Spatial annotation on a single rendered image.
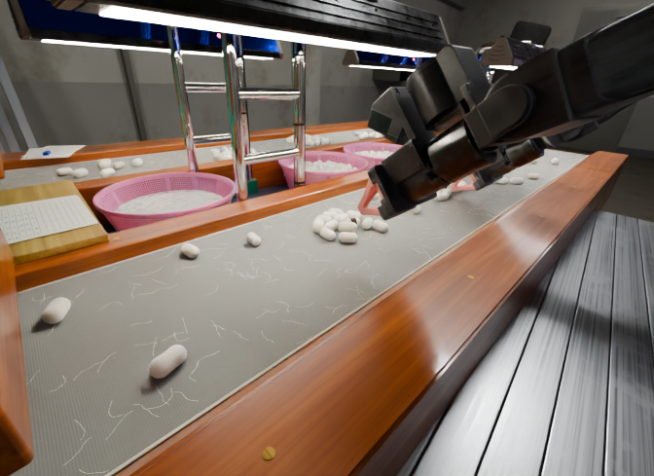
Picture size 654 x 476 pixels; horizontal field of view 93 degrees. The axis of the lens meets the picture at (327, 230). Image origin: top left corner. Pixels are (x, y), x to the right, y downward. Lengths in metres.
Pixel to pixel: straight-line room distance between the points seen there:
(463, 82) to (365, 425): 0.32
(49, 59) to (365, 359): 2.86
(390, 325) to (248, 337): 0.15
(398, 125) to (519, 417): 0.35
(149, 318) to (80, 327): 0.07
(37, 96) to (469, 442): 2.91
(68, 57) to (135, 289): 2.61
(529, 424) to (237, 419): 0.31
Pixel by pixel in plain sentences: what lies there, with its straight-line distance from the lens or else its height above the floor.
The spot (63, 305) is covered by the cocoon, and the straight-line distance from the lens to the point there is 0.46.
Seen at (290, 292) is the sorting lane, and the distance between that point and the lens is 0.41.
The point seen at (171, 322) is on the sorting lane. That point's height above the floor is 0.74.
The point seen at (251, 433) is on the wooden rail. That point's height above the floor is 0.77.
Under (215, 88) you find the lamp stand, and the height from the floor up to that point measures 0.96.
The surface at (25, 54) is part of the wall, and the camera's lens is 2.95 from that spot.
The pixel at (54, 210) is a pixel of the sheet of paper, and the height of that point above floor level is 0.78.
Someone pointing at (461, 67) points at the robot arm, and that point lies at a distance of 0.37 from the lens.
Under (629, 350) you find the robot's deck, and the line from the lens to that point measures 0.62.
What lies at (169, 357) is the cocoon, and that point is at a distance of 0.34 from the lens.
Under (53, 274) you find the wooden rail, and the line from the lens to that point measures 0.54.
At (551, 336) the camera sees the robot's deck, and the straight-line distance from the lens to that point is 0.57.
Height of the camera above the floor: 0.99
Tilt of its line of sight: 26 degrees down
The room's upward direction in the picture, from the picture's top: 2 degrees clockwise
